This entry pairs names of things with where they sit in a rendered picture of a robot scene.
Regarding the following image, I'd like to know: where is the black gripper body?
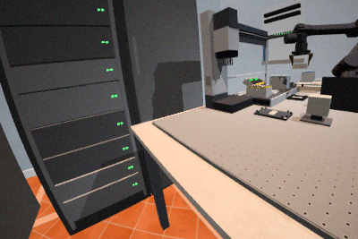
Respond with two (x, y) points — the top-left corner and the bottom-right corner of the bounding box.
(292, 41), (313, 56)

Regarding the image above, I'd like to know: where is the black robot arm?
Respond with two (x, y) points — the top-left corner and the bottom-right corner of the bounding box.
(284, 19), (358, 77)

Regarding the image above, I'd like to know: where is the black rectangular pad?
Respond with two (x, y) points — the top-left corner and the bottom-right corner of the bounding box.
(286, 94), (308, 101)

